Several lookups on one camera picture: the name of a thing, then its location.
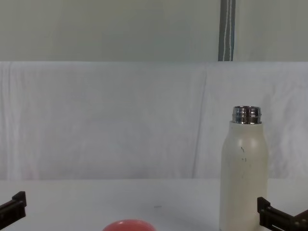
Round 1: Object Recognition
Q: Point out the cream vacuum bottle steel neck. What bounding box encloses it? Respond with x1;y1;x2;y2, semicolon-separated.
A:
219;105;269;231

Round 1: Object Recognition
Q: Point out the white table cloth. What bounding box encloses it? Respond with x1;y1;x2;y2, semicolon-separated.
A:
0;178;308;231

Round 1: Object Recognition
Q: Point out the pink cup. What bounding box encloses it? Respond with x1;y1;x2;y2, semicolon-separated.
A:
102;218;155;231

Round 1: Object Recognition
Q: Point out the white wrinkled curtain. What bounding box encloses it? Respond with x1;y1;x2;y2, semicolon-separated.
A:
0;61;308;180

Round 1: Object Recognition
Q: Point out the pale smooth curtain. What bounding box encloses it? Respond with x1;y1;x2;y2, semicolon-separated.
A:
0;0;308;63

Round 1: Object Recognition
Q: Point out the grey striped post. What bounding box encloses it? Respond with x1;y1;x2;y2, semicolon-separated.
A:
218;0;237;62

